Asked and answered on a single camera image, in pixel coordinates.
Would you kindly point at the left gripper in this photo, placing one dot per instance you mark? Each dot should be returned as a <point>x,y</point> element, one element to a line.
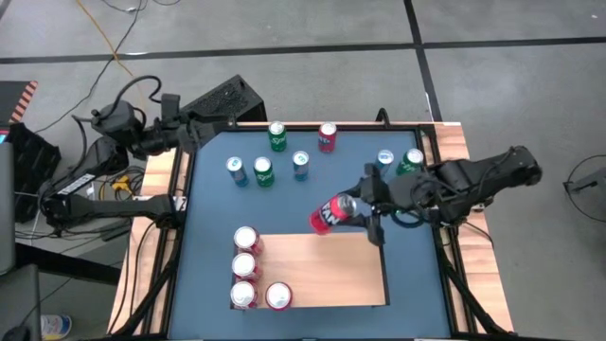
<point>161,138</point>

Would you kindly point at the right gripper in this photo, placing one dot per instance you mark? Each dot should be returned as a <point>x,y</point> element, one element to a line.
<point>397,192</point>

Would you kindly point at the blue silver Red Bull can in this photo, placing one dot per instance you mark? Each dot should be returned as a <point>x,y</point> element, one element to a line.
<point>238,174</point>
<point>301,168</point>
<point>384,157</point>

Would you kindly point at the red Coca-Cola can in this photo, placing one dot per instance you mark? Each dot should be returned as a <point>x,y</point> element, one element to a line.
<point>246,238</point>
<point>244,266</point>
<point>244,294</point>

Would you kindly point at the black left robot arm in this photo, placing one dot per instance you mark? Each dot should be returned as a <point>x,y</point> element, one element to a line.
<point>118,206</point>

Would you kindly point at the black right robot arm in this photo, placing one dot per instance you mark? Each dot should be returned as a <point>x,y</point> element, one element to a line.
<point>473,175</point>

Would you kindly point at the black perforated computer case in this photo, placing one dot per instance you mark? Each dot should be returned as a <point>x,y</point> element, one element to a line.
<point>232,97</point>

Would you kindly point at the green Sprite can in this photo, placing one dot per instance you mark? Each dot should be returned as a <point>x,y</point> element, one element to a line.
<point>277,138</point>
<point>411,158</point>
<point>264,174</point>

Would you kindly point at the wooden board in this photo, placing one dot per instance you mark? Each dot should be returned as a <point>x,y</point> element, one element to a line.
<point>331,274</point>

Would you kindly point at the yellow plug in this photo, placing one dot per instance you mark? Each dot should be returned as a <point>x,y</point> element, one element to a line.
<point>122,184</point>

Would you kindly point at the blue table mat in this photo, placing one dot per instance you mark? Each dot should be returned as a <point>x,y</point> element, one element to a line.
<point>284,208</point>

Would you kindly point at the black plastic crate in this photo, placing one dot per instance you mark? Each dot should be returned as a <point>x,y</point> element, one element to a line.
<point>33,161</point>

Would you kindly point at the orange black striped board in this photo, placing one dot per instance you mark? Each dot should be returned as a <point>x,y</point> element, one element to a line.
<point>23,102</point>

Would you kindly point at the grey cabinet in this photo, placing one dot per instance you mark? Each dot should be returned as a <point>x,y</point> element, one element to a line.
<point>7,208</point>

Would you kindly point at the white blue yellow packet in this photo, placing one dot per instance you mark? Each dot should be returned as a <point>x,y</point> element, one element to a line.
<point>54,327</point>

